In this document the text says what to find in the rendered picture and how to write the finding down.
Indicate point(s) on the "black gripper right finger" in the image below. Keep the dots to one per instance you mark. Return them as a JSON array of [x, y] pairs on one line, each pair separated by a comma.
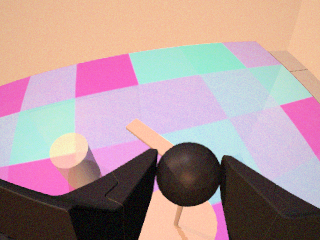
[[255, 208]]

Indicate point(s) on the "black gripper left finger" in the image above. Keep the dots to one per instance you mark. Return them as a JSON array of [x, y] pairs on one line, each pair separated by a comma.
[[112, 207]]

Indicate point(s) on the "peach flat bar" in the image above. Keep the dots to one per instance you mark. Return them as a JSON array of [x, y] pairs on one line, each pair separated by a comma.
[[149, 136]]

